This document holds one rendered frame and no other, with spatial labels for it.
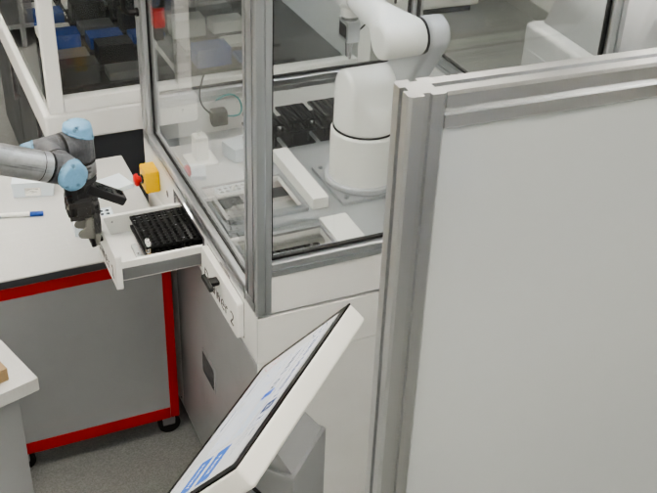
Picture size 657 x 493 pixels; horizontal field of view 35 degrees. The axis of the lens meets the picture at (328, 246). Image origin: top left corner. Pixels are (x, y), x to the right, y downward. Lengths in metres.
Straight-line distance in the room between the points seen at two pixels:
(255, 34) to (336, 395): 1.06
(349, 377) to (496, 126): 1.77
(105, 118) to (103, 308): 0.77
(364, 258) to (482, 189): 1.48
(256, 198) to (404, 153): 1.35
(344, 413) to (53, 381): 0.96
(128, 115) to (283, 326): 1.35
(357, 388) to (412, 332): 1.68
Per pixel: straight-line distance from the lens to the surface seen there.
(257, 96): 2.25
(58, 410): 3.42
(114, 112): 3.69
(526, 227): 1.17
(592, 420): 1.44
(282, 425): 1.90
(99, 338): 3.28
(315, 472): 2.16
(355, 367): 2.78
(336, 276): 2.57
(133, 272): 2.88
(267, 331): 2.58
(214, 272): 2.76
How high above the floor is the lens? 2.46
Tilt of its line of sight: 33 degrees down
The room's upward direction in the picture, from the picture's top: 2 degrees clockwise
